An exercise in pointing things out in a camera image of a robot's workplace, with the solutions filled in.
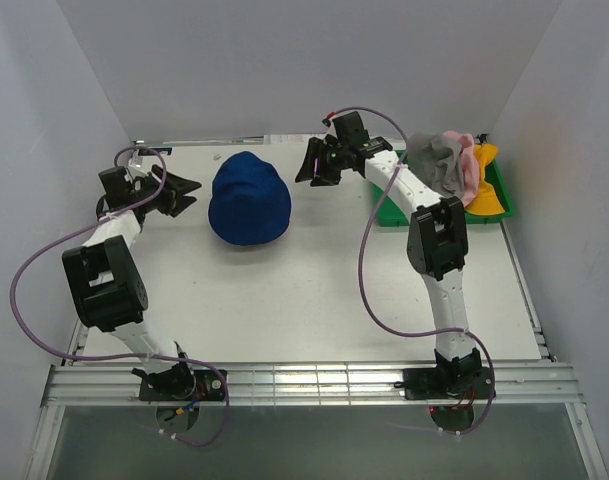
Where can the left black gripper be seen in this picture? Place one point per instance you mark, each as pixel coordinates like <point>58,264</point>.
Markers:
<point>174,205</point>

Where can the blue bucket hat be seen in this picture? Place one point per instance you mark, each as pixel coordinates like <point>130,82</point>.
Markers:
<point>250,203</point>

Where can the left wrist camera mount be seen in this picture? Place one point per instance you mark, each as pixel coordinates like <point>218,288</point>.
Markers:
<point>136,163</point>

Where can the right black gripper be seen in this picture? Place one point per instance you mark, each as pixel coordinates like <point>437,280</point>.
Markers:
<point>316,147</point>

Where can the pink bucket hat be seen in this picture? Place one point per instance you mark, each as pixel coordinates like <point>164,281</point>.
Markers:
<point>469,164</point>

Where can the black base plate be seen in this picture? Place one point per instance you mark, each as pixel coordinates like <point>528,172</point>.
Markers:
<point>432,383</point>
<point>208,388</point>

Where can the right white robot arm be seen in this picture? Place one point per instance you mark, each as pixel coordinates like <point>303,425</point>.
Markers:
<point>436,248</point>

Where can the grey bucket hat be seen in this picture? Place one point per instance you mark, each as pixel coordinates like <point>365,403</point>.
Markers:
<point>435,160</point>

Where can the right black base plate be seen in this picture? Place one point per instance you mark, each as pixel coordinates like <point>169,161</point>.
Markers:
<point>432,383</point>

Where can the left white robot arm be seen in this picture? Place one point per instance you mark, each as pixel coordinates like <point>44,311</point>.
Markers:
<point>106,287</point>

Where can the aluminium rail frame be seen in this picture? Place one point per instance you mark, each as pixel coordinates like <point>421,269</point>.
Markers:
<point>313,330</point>

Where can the yellow bucket hat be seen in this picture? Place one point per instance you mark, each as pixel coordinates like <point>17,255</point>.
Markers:
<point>486,202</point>

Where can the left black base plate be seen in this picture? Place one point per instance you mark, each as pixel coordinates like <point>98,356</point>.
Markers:
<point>208,388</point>

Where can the green plastic tray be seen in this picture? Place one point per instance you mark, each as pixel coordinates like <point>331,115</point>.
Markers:
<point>389,215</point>

